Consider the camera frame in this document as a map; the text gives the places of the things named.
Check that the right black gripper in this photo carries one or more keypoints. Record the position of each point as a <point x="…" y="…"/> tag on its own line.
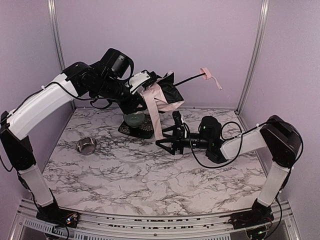
<point x="177" y="141"/>

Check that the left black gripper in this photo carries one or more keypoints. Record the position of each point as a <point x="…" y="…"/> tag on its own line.
<point x="136" y="105"/>

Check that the pink and black umbrella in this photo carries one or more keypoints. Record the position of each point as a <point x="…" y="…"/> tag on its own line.
<point x="163" y="96"/>

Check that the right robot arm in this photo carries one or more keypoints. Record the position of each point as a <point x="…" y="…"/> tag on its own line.
<point x="282" y="140"/>

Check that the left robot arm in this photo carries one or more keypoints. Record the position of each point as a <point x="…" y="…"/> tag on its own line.
<point x="100" y="80"/>

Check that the celadon green ceramic bowl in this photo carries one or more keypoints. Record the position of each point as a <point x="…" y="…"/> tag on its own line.
<point x="134" y="120"/>

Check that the black floral square plate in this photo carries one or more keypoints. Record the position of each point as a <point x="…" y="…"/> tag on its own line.
<point x="143" y="131"/>

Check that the small stainless steel bowl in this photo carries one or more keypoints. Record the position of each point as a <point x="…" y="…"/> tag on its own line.
<point x="86" y="146"/>

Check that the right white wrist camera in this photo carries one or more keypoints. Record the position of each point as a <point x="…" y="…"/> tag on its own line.
<point x="179" y="127"/>

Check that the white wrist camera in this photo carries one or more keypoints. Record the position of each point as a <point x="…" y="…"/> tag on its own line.
<point x="142" y="79"/>
<point x="179" y="127"/>

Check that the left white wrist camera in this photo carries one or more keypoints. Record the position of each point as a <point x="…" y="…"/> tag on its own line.
<point x="142" y="79"/>

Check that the left aluminium frame post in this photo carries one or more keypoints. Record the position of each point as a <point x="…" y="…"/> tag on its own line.
<point x="55" y="32"/>

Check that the aluminium frame post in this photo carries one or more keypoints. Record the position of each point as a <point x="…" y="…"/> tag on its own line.
<point x="260" y="33"/>
<point x="55" y="32"/>

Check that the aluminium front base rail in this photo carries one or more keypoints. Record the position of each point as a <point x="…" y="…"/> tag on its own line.
<point x="103" y="226"/>

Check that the right aluminium frame post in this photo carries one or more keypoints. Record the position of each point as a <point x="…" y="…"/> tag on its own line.
<point x="260" y="33"/>

